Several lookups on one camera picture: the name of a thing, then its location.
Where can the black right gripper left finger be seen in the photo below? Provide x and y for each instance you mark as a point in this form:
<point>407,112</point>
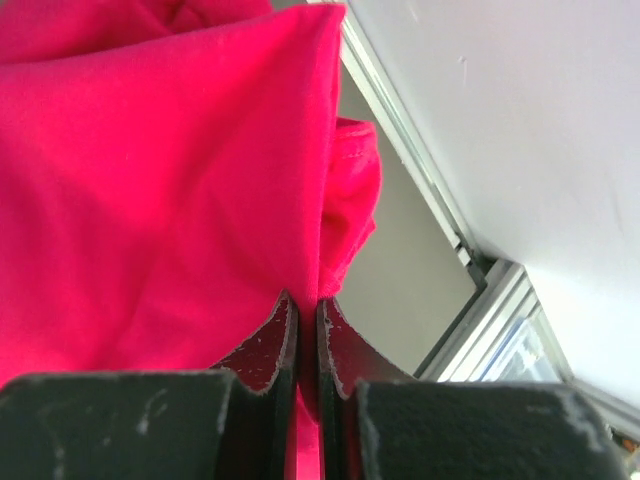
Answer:
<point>234,420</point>

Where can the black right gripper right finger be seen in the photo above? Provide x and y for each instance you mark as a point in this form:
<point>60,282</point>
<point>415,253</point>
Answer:
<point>379,423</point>

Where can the pink t shirt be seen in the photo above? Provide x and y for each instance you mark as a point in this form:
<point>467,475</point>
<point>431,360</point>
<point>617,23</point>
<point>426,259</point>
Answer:
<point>352,189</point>
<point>163,167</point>

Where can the folded pink t shirt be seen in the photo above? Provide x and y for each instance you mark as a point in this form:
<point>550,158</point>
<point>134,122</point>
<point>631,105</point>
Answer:
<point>352,189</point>

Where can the aluminium frame rail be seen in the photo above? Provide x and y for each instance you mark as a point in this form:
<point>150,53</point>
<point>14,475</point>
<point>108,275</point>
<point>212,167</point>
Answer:
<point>502,331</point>

